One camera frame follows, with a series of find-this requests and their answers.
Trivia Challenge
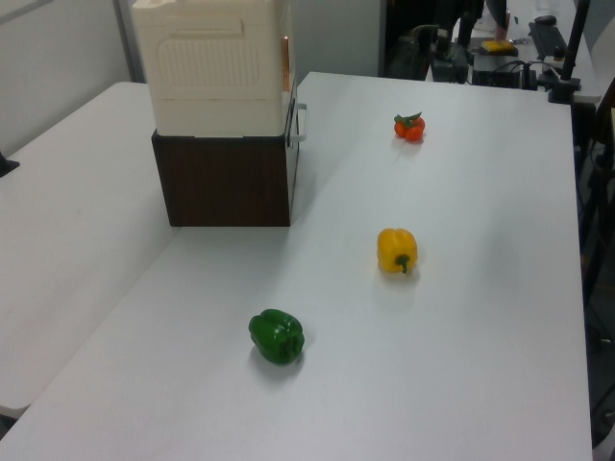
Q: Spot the cream cabinet door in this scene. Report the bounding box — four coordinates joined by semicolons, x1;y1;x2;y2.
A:
277;0;299;105

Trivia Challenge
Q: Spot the cream plastic cabinet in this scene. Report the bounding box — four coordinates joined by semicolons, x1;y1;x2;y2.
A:
131;0;295;138

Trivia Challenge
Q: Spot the yellow bell pepper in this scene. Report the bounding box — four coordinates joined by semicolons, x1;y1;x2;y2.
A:
376;227;419;276

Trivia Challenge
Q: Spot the dark brown wooden drawer box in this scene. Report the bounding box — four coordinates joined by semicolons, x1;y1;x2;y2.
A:
150;129;303;229

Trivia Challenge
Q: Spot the green bell pepper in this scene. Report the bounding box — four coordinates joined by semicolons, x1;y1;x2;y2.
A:
247;308;307;366

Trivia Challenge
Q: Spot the orange tomato cluster with leaves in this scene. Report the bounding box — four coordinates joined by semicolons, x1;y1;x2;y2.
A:
393;110;427;143

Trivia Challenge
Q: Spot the black equipment behind table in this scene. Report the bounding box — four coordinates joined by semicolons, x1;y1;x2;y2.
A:
383;21;475;84

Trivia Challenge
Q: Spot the black tripod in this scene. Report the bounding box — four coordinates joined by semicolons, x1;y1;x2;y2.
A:
575;76;615;433

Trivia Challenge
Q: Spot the black computer keyboard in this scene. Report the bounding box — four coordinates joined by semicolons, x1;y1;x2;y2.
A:
528;21;569;61

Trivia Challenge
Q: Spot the black table clamp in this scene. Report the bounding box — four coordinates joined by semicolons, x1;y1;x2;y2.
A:
0;151;21;179

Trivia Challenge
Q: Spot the black clamped stand pole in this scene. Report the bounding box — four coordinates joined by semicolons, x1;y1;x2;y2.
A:
547;0;591;105

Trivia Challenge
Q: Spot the light grey drawer handle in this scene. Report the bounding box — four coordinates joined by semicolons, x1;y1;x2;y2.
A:
286;101;310;148

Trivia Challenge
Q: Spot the black device box with cables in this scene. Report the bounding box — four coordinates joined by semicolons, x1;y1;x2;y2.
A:
470;46;525;88

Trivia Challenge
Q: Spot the grey partition post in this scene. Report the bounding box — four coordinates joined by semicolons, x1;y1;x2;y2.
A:
112;0;148;84

